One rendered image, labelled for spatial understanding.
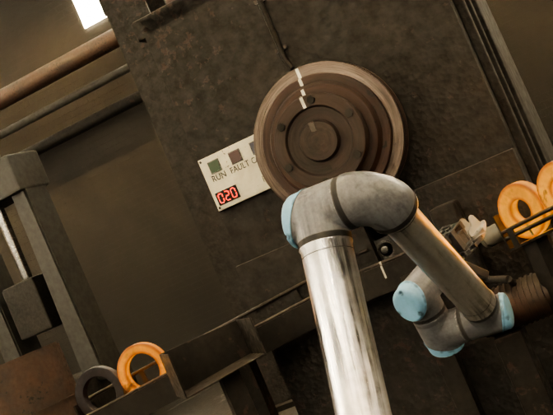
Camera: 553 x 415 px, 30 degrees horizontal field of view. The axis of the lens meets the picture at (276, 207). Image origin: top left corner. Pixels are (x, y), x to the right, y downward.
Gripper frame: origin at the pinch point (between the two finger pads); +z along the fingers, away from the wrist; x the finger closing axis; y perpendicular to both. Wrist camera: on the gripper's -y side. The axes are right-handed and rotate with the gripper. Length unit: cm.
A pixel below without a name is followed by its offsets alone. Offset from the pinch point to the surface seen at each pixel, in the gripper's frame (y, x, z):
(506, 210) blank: -3.8, 3.5, 14.1
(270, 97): 58, 55, 13
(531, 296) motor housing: -25.1, 3.5, 2.2
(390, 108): 35, 28, 25
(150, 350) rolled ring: 15, 116, -42
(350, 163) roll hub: 29.5, 35.9, 7.0
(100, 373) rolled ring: 18, 133, -53
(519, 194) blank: -1.2, -3.0, 14.9
